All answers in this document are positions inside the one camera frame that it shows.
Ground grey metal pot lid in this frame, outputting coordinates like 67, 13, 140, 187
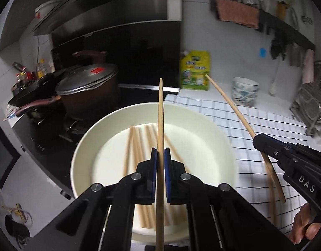
56, 64, 117, 96

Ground stacked blue patterned bowls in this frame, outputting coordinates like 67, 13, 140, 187
231, 77, 260, 106

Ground dark red cooking pot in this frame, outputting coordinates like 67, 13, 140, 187
59, 50, 118, 120

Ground large cream round bowl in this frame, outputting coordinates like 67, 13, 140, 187
70, 102, 237, 250

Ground keys on counter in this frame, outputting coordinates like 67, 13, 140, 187
1, 203, 32, 249

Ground black wall rail shelf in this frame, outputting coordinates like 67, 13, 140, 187
210, 0, 315, 50

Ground wooden chopstick pile on cloth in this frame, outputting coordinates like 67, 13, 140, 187
261, 153, 277, 225

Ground pink hanging towel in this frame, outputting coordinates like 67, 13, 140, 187
302, 49, 315, 84

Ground blue wall hook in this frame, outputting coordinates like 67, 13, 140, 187
259, 48, 267, 58

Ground black hanging cloth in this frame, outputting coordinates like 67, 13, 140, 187
270, 29, 291, 61

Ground white hanging ladle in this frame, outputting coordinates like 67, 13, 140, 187
269, 57, 281, 96

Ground pink orange hanging cloth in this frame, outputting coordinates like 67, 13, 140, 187
215, 0, 259, 29

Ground condiment bottles group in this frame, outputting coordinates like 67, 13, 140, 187
13, 60, 50, 88

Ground dark frying pan red handle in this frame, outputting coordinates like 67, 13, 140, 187
8, 69, 69, 107

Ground yellow green detergent refill pouch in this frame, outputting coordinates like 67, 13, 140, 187
180, 50, 210, 91

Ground person's right hand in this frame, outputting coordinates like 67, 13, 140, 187
288, 203, 321, 244

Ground black checked white cloth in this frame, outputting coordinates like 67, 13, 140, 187
163, 93, 314, 237

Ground metal steamer rack stand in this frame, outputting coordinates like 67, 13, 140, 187
290, 61, 321, 137

